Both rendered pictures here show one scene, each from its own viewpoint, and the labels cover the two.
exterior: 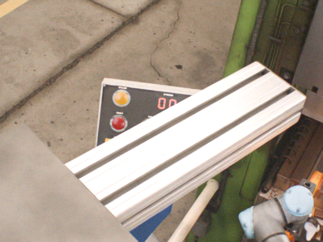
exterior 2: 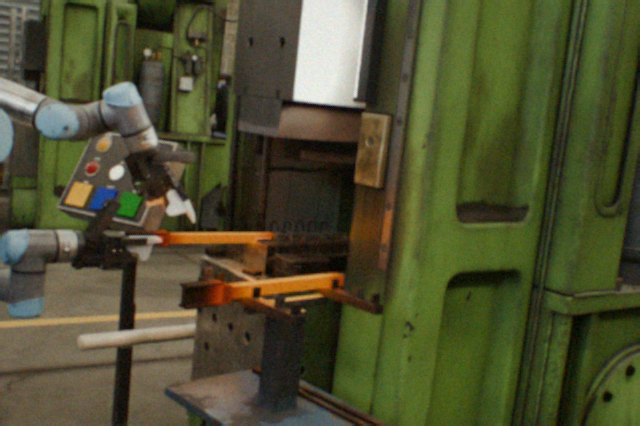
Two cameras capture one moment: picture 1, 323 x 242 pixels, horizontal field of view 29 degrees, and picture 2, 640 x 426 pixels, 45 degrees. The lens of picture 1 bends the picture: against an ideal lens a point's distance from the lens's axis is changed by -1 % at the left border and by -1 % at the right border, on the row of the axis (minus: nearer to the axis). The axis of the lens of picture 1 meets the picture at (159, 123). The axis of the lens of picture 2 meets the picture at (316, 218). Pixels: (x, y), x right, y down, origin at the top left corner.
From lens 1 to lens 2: 206 cm
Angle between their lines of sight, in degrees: 44
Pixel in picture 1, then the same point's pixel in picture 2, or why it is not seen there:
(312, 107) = (244, 116)
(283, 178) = not seen: hidden behind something
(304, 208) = (115, 90)
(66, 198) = not seen: outside the picture
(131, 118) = (105, 164)
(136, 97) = (117, 144)
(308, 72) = (240, 71)
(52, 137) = (154, 385)
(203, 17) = not seen: hidden behind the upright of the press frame
